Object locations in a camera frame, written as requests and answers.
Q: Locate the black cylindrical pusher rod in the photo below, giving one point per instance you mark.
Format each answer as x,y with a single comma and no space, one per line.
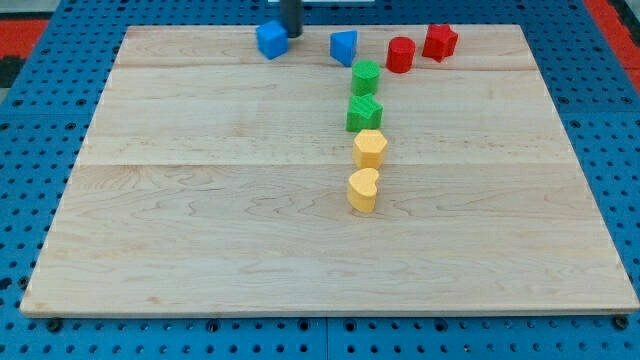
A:
292,17

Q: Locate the red star block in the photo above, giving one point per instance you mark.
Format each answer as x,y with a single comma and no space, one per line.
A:
440,42

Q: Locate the red cylinder block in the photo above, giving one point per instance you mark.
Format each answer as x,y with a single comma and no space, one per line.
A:
400,54

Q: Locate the yellow heart block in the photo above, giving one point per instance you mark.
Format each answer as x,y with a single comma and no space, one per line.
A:
362,189

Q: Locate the yellow hexagon block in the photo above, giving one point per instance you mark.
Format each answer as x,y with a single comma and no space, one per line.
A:
369,149

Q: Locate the light wooden board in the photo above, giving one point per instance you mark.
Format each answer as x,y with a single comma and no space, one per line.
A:
212,182

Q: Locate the green cylinder block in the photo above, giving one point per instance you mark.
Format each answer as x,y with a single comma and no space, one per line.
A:
365,77

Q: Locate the blue triangular prism block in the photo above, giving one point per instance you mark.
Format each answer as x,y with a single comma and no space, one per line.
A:
343,46

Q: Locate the blue cube block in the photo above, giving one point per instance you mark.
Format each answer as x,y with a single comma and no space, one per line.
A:
272,39

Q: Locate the green star block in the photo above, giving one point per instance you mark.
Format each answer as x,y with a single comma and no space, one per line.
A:
364,112

